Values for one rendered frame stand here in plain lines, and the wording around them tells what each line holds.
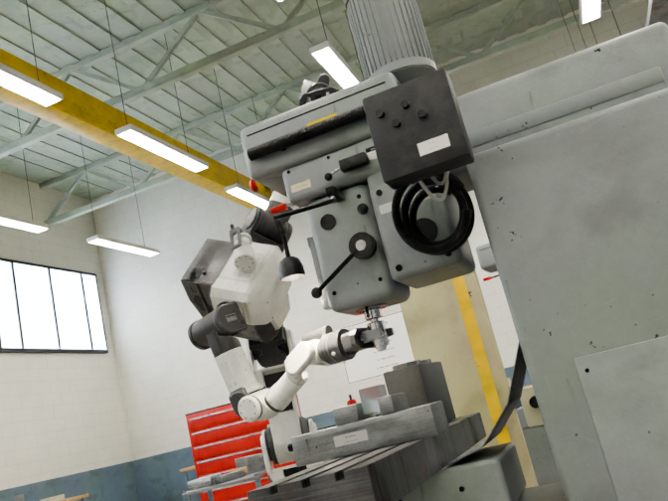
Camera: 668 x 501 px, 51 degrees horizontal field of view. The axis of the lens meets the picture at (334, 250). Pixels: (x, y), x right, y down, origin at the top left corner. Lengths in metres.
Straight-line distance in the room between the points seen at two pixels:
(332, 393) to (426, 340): 7.98
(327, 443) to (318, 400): 9.95
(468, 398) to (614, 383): 2.06
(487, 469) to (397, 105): 0.84
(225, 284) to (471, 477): 1.01
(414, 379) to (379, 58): 0.93
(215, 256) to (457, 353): 1.63
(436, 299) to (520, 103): 1.95
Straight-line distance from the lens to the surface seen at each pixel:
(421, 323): 3.64
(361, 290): 1.82
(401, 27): 2.00
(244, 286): 2.24
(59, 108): 7.92
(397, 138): 1.58
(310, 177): 1.90
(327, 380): 11.57
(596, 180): 1.64
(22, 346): 11.82
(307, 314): 11.72
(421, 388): 2.12
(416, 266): 1.76
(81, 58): 9.86
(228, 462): 7.30
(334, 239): 1.86
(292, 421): 2.50
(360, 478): 1.22
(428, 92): 1.59
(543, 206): 1.63
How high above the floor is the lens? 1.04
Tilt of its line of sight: 13 degrees up
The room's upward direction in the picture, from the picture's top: 14 degrees counter-clockwise
